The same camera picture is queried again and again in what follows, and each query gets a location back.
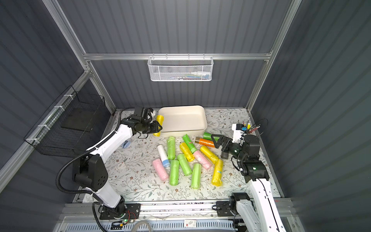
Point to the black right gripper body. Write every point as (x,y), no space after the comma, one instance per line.
(225,144)

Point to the light green trash bag roll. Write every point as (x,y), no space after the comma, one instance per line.
(174,173)
(171,148)
(184,165)
(196,176)

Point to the green labelled trash bag roll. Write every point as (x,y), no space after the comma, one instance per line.
(189,143)

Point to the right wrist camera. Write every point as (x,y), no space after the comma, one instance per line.
(238,131)

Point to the grey trash bag roll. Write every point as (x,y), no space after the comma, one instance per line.
(224,155)

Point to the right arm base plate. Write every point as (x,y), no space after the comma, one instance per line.
(224,209)

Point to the white wire wall basket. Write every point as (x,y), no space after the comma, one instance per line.
(180,70)

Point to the cream storage box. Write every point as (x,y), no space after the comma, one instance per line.
(181,120)

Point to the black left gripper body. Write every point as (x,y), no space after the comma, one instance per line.
(152,126)

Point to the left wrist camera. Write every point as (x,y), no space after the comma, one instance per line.
(148,113)

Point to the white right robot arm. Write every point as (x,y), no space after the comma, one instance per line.
(262,214)

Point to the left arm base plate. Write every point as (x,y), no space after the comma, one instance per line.
(122,211)

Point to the black wire side basket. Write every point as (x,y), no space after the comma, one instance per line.
(73,126)

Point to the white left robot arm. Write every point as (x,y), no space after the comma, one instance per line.
(88,168)

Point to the pink trash bag roll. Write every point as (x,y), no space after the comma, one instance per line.
(160,170)
(206,164)

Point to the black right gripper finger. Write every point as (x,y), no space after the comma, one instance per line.
(220,136)
(218,143)

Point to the yellow trash bag roll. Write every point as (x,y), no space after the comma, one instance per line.
(217,174)
(187,152)
(160,119)
(209,154)

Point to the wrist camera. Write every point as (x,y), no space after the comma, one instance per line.
(238,131)
(148,113)

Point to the white pen cup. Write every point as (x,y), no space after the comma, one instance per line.
(249,127)

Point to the orange trash bag roll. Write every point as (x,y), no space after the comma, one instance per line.
(204,142)

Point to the white blue trash bag roll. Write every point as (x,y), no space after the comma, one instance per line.
(163,156)

